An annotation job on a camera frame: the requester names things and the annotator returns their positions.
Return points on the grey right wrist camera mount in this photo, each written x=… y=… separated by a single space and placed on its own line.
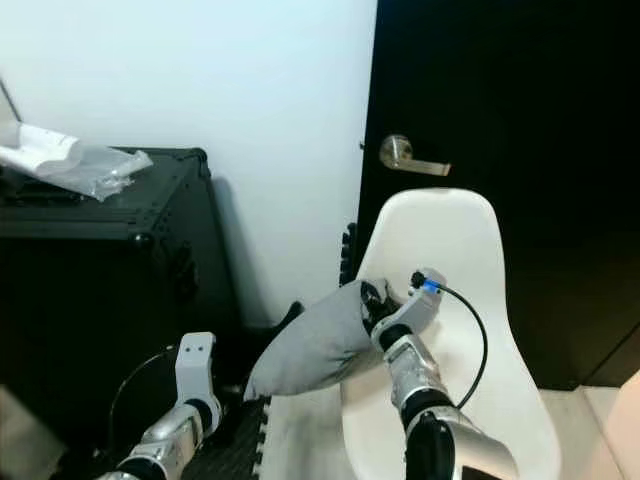
x=422 y=300

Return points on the black flight case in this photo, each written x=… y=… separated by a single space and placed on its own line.
x=90 y=300

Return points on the thin grey rod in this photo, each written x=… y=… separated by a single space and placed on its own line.
x=10 y=102

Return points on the black ridged object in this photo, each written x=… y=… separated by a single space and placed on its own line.
x=349 y=255

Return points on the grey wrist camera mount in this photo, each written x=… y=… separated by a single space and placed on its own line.
x=422 y=300
x=197 y=365

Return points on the black door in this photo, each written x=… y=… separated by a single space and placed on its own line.
x=540 y=150

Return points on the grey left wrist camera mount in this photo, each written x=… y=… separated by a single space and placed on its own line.
x=197 y=365

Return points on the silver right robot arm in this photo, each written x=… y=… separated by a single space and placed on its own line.
x=422 y=385

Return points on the white plastic shell chair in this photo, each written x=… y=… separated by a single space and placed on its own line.
x=450 y=235

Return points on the black pointed object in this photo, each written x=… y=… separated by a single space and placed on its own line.
x=285 y=322

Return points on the clear plastic bag with papers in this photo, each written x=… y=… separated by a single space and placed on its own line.
x=75 y=160

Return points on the grey ribbed fabric pillow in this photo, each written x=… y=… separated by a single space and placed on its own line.
x=315 y=345

